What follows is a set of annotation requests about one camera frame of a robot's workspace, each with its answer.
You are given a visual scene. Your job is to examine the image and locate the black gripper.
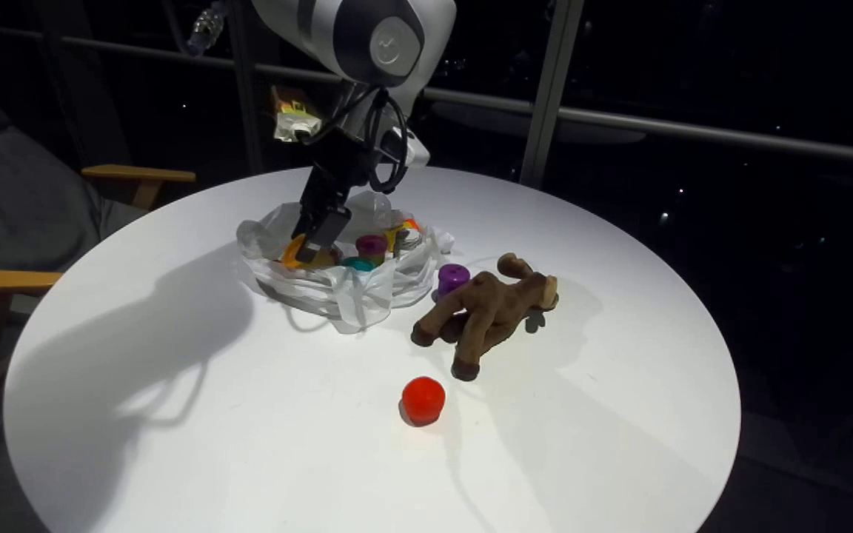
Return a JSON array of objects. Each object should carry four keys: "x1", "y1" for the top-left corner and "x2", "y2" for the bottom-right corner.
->
[{"x1": 291, "y1": 131, "x2": 376, "y2": 266}]

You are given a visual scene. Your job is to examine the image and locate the brown plush toy animal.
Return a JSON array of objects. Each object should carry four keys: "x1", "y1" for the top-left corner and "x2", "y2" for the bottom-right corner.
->
[{"x1": 408, "y1": 253, "x2": 562, "y2": 386}]

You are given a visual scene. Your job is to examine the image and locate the grey horizontal window rail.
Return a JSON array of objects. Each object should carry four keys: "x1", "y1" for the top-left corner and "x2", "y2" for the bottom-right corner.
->
[{"x1": 55, "y1": 33, "x2": 853, "y2": 168}]

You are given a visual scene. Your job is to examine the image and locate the grey window frame post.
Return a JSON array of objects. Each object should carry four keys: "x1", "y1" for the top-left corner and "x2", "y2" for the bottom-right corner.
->
[{"x1": 519, "y1": 0, "x2": 588, "y2": 192}]

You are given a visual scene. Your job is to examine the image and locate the red plastic cap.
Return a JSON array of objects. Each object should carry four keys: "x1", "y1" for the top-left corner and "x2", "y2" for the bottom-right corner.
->
[{"x1": 397, "y1": 373, "x2": 451, "y2": 429}]

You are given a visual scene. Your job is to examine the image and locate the yellow tub pink lid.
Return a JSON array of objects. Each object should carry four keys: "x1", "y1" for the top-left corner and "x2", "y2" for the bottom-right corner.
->
[{"x1": 351, "y1": 232, "x2": 390, "y2": 266}]

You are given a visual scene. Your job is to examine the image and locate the grey chair wooden armrests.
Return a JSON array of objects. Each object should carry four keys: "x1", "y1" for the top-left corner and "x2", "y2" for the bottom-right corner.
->
[{"x1": 0, "y1": 57, "x2": 200, "y2": 451}]

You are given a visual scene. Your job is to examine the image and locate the white plastic bag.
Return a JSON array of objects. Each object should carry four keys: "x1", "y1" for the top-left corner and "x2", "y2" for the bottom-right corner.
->
[{"x1": 234, "y1": 187, "x2": 456, "y2": 335}]

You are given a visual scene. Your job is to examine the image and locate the purple lid dough tub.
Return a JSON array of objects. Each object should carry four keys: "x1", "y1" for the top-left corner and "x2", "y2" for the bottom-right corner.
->
[{"x1": 434, "y1": 260, "x2": 473, "y2": 301}]

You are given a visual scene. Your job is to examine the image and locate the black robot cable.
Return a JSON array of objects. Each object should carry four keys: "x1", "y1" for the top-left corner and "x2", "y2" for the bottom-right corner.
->
[{"x1": 363, "y1": 85, "x2": 416, "y2": 198}]

